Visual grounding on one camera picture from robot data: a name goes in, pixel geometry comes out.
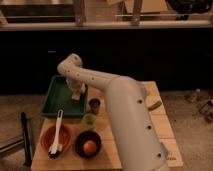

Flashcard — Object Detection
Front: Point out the small eraser block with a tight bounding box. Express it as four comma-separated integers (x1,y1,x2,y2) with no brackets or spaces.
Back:
71,93,81,101

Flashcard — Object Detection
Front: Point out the green plastic tray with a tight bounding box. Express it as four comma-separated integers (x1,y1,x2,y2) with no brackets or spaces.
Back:
41,75,87,118

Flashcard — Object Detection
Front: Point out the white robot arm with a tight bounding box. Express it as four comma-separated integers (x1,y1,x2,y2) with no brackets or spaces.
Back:
57,54,170,171

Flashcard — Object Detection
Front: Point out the white handled black brush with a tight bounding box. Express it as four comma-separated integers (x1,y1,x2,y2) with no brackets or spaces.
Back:
48,109,63,159

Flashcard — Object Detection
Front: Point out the dark brown bowl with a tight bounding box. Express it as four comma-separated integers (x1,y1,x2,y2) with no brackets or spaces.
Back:
75,130,101,159

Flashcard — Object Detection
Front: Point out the green pepper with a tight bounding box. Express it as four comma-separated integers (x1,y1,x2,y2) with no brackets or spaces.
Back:
148,101,162,111

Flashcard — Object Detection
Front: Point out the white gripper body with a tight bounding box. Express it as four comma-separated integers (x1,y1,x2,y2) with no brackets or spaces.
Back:
66,79,86,96

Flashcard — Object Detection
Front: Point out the blue sponge pad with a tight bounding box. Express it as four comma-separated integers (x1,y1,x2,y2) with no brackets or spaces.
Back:
161,142,169,159

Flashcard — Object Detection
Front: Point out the orange egg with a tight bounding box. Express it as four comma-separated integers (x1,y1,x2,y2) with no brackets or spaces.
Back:
83,140,97,156

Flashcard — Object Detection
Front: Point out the orange bowl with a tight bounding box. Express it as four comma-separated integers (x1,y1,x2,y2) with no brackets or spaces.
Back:
40,125,71,152

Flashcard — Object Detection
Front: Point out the dark metal cup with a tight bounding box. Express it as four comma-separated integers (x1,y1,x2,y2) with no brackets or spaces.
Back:
89,98,101,114

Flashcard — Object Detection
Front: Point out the green plastic cup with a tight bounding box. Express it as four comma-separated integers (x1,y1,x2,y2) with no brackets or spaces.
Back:
82,113,96,130

